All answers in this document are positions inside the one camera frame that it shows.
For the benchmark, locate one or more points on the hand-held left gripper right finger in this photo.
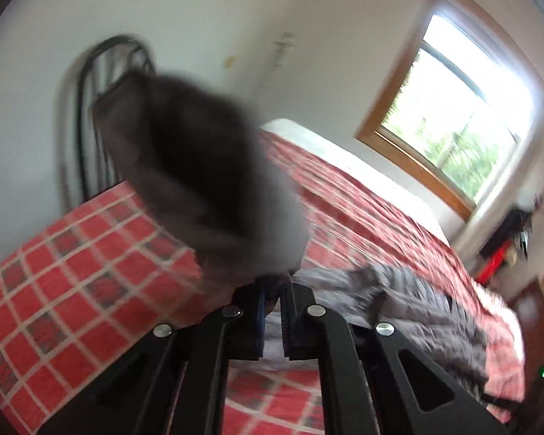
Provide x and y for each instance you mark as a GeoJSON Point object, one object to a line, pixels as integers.
{"type": "Point", "coordinates": [289, 321]}

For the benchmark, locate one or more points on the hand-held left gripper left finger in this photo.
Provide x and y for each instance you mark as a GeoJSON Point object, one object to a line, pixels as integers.
{"type": "Point", "coordinates": [260, 321]}

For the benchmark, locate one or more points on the grey rose-print padded coat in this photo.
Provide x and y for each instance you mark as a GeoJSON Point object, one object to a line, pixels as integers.
{"type": "Point", "coordinates": [195, 167]}

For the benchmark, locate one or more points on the wooden headboard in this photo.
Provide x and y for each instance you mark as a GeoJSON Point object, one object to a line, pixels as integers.
{"type": "Point", "coordinates": [532, 308]}

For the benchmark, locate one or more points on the red hanging garment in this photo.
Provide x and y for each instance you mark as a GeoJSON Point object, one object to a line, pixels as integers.
{"type": "Point", "coordinates": [494, 265]}

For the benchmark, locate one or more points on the black hanging jacket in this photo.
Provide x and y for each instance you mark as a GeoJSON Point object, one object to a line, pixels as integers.
{"type": "Point", "coordinates": [507, 231]}

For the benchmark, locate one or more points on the white bed sheet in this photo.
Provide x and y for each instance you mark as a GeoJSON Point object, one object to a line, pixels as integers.
{"type": "Point", "coordinates": [344, 149]}

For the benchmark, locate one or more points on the bed with red plaid cover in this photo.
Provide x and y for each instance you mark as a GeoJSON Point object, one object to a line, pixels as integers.
{"type": "Point", "coordinates": [72, 272]}

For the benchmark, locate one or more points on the large wooden-framed window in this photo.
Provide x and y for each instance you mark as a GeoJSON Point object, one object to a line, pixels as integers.
{"type": "Point", "coordinates": [453, 113]}

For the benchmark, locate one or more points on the black metal chair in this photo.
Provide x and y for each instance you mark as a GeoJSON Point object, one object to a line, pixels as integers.
{"type": "Point", "coordinates": [90, 113]}

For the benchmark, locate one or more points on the white wall fixture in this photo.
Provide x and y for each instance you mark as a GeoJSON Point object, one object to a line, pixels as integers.
{"type": "Point", "coordinates": [284, 50]}

